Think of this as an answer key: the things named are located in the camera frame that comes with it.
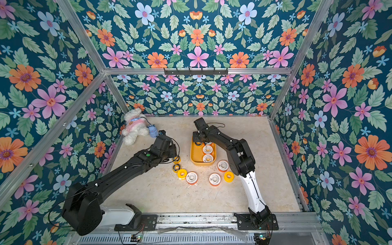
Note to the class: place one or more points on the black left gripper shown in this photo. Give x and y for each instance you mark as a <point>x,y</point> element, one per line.
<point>173,149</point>

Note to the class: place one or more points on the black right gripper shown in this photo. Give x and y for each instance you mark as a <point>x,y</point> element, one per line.
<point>197,136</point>

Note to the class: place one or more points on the yellow plastic storage box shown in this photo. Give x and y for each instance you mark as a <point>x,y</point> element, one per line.
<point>196,154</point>

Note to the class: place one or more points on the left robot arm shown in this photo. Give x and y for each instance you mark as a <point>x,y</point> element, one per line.
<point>83,209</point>

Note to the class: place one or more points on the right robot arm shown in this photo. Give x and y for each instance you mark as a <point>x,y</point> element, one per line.
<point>242,163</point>

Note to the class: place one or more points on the white plush teddy bear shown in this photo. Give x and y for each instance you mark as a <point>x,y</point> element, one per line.
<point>136,125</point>

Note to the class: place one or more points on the black hook rack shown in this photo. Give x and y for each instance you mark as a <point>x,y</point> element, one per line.
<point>195,71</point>

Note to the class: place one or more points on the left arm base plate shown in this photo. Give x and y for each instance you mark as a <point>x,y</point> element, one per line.
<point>139,221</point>

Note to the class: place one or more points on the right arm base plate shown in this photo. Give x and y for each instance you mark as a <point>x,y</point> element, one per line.
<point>247,222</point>

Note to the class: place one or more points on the aluminium front rail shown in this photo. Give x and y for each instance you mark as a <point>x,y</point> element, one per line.
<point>291,222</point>

